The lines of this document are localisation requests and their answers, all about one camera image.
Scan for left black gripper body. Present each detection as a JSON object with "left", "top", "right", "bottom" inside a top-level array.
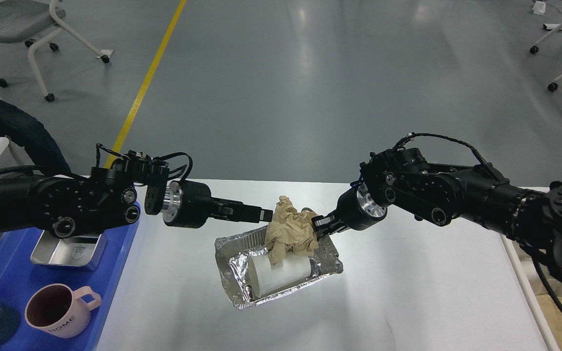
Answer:
[{"left": 162, "top": 180, "right": 212, "bottom": 229}]

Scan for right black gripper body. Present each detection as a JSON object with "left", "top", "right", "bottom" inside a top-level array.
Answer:
[{"left": 335, "top": 184, "right": 387, "bottom": 233}]

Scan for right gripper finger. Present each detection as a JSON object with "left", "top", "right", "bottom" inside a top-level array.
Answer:
[
  {"left": 316, "top": 222, "right": 347, "bottom": 240},
  {"left": 311, "top": 213, "right": 339, "bottom": 231}
]

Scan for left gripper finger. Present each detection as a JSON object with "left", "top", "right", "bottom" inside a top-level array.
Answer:
[{"left": 212, "top": 197, "right": 274, "bottom": 223}]

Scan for aluminium foil tray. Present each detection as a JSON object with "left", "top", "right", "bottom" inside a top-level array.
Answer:
[{"left": 215, "top": 226, "right": 344, "bottom": 310}]

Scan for white paper cup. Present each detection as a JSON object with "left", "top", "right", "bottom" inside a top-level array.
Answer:
[{"left": 247, "top": 253, "right": 312, "bottom": 298}]

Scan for stainless steel rectangular dish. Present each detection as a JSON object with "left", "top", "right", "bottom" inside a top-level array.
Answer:
[{"left": 30, "top": 231, "right": 108, "bottom": 271}]

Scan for pink HOME mug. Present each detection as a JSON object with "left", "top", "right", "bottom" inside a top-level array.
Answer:
[{"left": 24, "top": 284, "right": 102, "bottom": 338}]

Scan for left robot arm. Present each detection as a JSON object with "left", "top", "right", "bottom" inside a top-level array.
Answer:
[{"left": 0, "top": 144, "right": 274, "bottom": 238}]

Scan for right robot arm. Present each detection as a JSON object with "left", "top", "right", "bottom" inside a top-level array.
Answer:
[{"left": 312, "top": 133, "right": 562, "bottom": 313}]

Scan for beige plastic bin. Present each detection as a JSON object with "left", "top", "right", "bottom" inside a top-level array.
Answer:
[{"left": 501, "top": 237, "right": 562, "bottom": 351}]

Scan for blue plastic tray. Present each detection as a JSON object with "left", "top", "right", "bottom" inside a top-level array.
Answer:
[{"left": 0, "top": 224, "right": 138, "bottom": 351}]

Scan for person in dark trousers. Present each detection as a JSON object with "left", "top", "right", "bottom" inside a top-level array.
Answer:
[{"left": 0, "top": 99, "right": 71, "bottom": 173}]

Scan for grey office chair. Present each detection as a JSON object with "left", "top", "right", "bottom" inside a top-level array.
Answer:
[{"left": 0, "top": 0, "right": 111, "bottom": 102}]

